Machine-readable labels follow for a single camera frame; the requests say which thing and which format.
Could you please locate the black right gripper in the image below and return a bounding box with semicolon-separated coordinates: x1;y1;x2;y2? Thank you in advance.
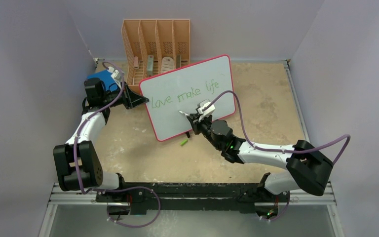
188;113;222;150

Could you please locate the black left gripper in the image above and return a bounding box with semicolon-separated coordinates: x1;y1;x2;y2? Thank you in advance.
101;82;148;110

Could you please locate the green marker cap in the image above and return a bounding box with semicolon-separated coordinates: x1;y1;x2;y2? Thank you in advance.
180;139;189;146

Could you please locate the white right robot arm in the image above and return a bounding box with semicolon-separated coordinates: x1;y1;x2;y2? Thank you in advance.
185;114;334;201

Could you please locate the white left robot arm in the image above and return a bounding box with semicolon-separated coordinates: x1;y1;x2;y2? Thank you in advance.
53;78;149;202

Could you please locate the pink-framed whiteboard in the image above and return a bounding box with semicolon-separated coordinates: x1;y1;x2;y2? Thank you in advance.
139;55;236;142

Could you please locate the orange plastic file organizer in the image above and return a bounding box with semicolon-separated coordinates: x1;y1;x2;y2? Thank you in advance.
121;19;191;89

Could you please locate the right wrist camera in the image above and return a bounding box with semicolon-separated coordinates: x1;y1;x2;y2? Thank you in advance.
196;99;215;122

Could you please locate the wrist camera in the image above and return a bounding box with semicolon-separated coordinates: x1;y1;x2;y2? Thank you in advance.
107;67;123;84
196;99;215;122

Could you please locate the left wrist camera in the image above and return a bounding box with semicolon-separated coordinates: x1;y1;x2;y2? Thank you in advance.
107;67;123;84

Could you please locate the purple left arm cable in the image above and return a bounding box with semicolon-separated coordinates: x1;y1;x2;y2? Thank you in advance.
73;61;161;192

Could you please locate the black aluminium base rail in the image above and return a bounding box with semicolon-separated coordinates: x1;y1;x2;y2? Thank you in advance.
49;182;336;217

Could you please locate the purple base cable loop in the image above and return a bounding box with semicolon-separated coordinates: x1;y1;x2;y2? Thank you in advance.
106;186;161;229

